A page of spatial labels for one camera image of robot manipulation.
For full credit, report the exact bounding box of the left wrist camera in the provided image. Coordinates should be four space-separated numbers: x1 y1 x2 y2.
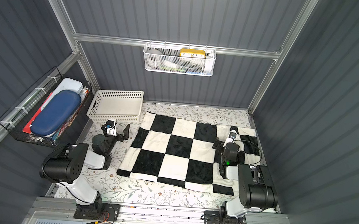
103 120 118 137

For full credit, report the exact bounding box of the white wire wall basket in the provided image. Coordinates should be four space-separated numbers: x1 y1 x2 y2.
143 43 217 77

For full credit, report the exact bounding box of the yellow clock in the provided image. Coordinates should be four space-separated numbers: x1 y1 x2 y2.
179 48 206 59

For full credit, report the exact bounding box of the floral table cloth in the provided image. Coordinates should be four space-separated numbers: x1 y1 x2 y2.
83 101 254 209

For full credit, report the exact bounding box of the white tape roll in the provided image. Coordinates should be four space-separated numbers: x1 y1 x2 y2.
145 49 163 69

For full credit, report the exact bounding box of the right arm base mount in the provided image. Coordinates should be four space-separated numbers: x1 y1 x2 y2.
201 210 246 224

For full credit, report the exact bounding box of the black wire side basket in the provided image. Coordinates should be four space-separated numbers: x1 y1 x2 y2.
0 68 93 148

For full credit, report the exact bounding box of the black white checkered pillowcase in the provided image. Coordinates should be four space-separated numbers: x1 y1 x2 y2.
116 112 261 196

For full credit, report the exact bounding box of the white perforated plastic basket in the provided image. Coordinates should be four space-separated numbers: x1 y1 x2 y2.
86 89 144 124

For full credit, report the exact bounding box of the red flat folder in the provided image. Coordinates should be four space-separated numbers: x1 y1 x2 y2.
22 92 53 134

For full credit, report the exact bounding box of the blue oval case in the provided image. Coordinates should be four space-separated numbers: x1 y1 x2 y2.
31 90 81 137

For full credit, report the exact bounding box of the white plastic box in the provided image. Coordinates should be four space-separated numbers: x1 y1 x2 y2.
39 77 83 111

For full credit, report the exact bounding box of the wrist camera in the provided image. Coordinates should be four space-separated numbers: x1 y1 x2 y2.
103 120 118 137
225 132 237 143

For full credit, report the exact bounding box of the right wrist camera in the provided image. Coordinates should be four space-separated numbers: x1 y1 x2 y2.
225 132 237 143

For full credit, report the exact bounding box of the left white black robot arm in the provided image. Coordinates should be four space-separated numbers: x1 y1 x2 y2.
40 120 130 206

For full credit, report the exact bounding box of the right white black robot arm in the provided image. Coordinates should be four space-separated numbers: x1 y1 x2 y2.
213 138 278 220

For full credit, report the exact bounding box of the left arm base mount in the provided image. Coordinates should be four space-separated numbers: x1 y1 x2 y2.
73 203 121 222

